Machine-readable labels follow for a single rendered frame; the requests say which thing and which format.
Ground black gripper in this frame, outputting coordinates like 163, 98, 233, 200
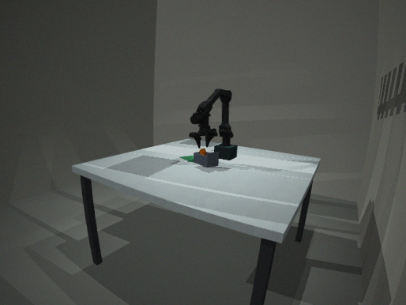
189, 123, 218, 148

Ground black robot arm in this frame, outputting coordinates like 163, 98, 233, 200
190, 88, 234, 146

